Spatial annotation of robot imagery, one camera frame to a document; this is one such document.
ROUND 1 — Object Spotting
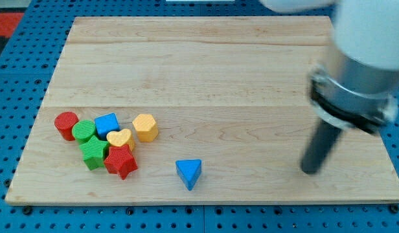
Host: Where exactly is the green cylinder block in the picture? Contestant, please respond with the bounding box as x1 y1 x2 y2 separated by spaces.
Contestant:
72 120 96 144

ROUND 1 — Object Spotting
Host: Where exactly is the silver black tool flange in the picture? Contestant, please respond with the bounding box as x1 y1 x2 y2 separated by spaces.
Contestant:
308 45 399 134

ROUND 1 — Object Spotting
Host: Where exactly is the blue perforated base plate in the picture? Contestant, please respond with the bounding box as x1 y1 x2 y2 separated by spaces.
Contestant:
0 0 399 232

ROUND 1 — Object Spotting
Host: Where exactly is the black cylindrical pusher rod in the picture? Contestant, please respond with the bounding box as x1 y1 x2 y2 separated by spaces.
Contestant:
300 120 342 174

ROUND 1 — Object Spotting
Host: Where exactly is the yellow hexagon block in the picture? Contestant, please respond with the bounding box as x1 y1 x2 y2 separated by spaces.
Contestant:
132 114 159 142

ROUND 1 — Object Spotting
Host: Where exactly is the yellow heart block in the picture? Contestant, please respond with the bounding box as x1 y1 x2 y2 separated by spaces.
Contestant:
106 129 135 151

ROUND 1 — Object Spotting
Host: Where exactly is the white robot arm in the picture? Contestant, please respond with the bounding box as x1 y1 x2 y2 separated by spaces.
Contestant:
300 0 399 175

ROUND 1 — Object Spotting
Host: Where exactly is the green star block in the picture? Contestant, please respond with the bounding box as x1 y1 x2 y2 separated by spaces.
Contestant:
79 135 110 170

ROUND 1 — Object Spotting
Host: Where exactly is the wooden board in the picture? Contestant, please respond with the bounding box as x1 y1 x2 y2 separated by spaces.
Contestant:
5 16 399 206

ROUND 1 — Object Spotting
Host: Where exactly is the red cylinder block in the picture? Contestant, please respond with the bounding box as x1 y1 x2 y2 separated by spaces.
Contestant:
54 111 79 141

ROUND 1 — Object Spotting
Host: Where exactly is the blue triangle block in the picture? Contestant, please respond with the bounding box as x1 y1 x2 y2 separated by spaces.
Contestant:
176 159 202 191

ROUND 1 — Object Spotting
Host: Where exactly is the blue cube block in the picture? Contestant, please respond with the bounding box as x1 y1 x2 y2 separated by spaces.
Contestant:
95 113 120 140

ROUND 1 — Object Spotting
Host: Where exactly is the red star block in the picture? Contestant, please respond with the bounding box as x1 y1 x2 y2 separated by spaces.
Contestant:
104 144 138 180

